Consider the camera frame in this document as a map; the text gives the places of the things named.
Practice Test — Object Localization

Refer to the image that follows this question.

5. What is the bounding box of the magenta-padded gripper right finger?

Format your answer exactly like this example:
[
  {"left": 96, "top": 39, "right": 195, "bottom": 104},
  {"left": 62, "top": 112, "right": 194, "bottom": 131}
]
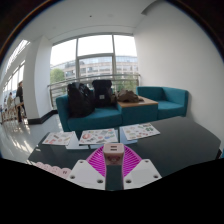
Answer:
[{"left": 122, "top": 149, "right": 163, "bottom": 191}]

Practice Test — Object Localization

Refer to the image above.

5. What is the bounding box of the sticker sheet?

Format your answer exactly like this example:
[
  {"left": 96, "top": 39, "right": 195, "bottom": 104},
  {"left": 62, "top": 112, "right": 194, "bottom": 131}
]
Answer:
[
  {"left": 120, "top": 122, "right": 161, "bottom": 141},
  {"left": 78, "top": 128, "right": 120, "bottom": 146},
  {"left": 42, "top": 131, "right": 76, "bottom": 147}
]

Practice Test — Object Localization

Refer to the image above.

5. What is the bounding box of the pink charger block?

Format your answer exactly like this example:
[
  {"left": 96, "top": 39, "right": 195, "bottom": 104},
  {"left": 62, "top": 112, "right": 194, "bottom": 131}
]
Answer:
[{"left": 102, "top": 143, "right": 126, "bottom": 168}]

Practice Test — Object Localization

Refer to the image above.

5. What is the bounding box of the large black backpack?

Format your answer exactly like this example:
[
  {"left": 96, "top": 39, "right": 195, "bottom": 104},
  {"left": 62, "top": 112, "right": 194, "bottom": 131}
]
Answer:
[{"left": 67, "top": 82, "right": 96, "bottom": 119}]

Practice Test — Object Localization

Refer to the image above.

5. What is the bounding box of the teal sofa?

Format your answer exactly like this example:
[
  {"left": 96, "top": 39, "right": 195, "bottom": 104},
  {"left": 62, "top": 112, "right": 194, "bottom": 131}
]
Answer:
[{"left": 55, "top": 94, "right": 124, "bottom": 133}]

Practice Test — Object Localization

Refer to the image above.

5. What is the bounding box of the brown jacket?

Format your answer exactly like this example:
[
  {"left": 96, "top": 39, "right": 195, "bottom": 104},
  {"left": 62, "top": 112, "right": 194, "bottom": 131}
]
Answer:
[{"left": 115, "top": 89, "right": 145, "bottom": 104}]

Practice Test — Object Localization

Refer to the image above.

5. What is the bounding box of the black backpack with label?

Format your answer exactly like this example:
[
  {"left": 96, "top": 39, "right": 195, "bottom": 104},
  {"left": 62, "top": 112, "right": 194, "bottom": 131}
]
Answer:
[{"left": 91, "top": 79, "right": 116, "bottom": 108}]

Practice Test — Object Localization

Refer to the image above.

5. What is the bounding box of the person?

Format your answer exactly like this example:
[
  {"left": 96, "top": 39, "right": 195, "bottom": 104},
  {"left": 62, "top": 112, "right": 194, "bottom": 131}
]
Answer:
[
  {"left": 15, "top": 80, "right": 27, "bottom": 123},
  {"left": 6, "top": 92, "right": 15, "bottom": 108}
]

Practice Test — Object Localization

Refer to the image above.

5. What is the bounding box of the teal wooden-top side table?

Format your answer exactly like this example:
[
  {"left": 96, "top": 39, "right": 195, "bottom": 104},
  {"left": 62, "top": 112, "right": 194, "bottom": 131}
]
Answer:
[{"left": 117, "top": 96, "right": 160, "bottom": 126}]

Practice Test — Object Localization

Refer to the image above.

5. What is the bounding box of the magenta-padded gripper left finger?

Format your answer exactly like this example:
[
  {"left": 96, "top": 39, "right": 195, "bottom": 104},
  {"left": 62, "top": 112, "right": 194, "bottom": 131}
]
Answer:
[{"left": 66, "top": 148, "right": 107, "bottom": 191}]

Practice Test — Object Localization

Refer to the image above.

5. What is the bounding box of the metal window railing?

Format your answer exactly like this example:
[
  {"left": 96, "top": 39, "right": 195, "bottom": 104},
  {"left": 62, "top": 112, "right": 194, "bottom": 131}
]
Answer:
[{"left": 47, "top": 73, "right": 141, "bottom": 108}]

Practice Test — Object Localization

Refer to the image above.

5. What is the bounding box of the teal armchair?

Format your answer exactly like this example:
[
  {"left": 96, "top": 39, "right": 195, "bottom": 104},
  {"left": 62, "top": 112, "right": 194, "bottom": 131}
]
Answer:
[{"left": 135, "top": 85, "right": 190, "bottom": 121}]

